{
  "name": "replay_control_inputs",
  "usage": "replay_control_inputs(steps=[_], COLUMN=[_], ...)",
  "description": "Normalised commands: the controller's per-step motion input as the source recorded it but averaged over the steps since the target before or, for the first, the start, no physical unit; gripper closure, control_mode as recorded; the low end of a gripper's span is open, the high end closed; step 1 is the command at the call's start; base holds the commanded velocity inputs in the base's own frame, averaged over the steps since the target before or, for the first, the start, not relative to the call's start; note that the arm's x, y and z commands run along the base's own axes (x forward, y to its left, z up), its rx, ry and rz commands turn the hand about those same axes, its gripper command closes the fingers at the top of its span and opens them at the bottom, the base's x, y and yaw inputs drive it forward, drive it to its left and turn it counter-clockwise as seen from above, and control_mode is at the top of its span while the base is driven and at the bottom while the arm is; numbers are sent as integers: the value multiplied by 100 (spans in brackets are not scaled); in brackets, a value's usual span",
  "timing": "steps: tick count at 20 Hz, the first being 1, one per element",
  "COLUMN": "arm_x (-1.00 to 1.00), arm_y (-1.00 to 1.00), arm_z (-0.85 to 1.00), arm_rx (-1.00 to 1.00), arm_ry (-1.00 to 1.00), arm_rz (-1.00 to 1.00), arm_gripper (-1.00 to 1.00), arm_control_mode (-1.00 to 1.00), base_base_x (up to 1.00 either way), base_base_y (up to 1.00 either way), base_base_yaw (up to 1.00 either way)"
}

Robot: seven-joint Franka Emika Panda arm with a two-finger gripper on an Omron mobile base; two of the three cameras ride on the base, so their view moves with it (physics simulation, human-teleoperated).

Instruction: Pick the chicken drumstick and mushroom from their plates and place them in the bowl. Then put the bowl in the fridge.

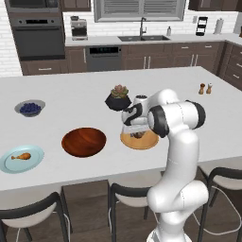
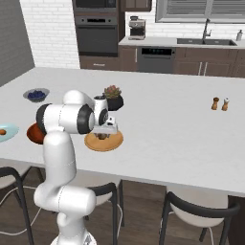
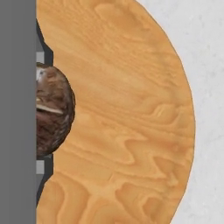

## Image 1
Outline black wire stand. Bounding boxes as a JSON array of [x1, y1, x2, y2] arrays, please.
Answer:
[[195, 15, 209, 37]]

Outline brown wall cupboard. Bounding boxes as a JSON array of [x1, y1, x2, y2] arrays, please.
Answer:
[[187, 0, 242, 12], [60, 0, 93, 13]]

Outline brown side cupboard run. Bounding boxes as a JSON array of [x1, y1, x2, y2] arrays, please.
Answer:
[[218, 42, 242, 92]]

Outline window with blinds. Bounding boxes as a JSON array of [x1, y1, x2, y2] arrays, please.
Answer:
[[93, 0, 187, 24]]

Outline brown mushroom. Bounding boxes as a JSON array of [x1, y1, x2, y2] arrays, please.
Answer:
[[130, 132, 145, 140]]

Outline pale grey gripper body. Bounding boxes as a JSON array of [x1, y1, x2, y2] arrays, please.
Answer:
[[121, 124, 149, 135]]

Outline grey bowl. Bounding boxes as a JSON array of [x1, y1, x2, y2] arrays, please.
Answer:
[[13, 98, 46, 118]]

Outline chicken drumstick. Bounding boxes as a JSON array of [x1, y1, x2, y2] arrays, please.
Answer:
[[10, 152, 32, 162]]

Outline dark sink basin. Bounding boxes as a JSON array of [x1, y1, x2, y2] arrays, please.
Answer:
[[117, 34, 171, 43]]

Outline brown cupboard beside dishwasher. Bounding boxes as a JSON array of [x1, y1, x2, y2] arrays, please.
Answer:
[[64, 45, 88, 75]]

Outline brown drawer under oven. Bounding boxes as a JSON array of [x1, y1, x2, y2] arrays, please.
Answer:
[[20, 59, 69, 77]]

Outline black white stool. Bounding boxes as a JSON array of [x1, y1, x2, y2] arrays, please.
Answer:
[[107, 171, 165, 242], [0, 187, 74, 242], [192, 162, 242, 242]]

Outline green pink succulent plant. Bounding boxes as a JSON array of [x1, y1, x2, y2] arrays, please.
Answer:
[[110, 83, 130, 99]]

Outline built-in microwave oven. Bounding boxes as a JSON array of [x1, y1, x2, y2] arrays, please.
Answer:
[[4, 0, 61, 14]]

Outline light blue plate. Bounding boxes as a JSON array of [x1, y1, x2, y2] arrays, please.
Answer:
[[0, 144, 45, 175]]

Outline built-in steel oven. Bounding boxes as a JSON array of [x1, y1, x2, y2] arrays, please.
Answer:
[[8, 11, 66, 62]]

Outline black faceted plant pot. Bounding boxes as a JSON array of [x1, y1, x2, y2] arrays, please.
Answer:
[[104, 93, 132, 112]]

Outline silver coffee machine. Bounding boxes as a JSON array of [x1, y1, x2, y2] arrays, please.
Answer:
[[70, 15, 89, 42]]

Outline dark steel dishwasher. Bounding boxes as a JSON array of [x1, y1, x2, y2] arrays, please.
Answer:
[[85, 45, 123, 73]]

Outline brown lower cupboard run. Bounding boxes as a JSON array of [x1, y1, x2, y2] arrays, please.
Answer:
[[121, 41, 227, 76]]

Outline white paper towel roll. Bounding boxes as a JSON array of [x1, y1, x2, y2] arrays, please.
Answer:
[[213, 17, 225, 35]]

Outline blueberries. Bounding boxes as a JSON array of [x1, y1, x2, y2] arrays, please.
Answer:
[[19, 102, 43, 114]]

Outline tan round plate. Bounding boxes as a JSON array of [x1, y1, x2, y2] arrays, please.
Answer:
[[119, 129, 160, 151]]

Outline dark tap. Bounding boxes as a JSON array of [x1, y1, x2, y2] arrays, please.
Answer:
[[139, 16, 148, 38]]

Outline dark wooden bowl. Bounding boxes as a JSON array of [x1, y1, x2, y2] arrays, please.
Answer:
[[60, 127, 108, 159]]

